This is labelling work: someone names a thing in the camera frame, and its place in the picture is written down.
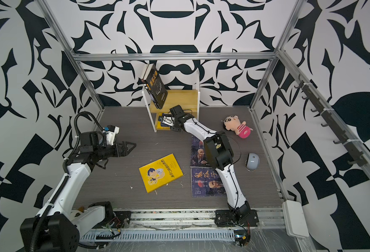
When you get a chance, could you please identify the black deer antler book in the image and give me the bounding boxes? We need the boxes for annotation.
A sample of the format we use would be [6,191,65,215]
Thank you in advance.
[147,64,168,109]

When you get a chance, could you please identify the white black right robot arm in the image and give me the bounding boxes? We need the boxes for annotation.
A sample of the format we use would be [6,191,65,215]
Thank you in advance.
[170,105,251,224]

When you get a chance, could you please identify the small blue book yellow label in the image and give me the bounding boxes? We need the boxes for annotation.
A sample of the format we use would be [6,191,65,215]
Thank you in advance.
[158,113,173,128]

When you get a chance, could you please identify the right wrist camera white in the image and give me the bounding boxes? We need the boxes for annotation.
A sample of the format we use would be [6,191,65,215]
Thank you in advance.
[159,115,174,127]

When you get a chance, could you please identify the white grey round speaker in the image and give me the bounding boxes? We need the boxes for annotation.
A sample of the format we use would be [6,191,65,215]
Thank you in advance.
[245,153,260,172]

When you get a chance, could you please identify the purple old man book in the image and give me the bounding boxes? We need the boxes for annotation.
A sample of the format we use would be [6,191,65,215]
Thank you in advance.
[191,167,226,197]
[190,136,211,168]

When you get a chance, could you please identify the black wall hook rail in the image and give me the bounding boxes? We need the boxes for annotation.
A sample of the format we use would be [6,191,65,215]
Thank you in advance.
[295,74,368,167]

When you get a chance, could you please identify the white power box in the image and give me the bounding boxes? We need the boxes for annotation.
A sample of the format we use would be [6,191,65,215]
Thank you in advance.
[282,200,310,238]

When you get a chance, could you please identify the white wooden two-tier shelf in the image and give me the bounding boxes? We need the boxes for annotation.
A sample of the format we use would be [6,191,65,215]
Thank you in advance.
[142,69,201,133]

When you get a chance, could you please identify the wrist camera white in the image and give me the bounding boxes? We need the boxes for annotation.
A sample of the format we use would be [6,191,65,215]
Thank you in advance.
[159,115,174,127]
[103,125,120,146]

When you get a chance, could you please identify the plush doll pink shorts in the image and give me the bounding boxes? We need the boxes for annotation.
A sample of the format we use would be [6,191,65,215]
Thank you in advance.
[222,115,253,139]

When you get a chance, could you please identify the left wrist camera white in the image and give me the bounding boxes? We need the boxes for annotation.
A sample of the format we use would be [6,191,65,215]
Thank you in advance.
[103,125,120,146]

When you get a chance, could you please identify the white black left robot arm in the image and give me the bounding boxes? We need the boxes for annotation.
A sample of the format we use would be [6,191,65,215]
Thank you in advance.
[20,111,137,252]

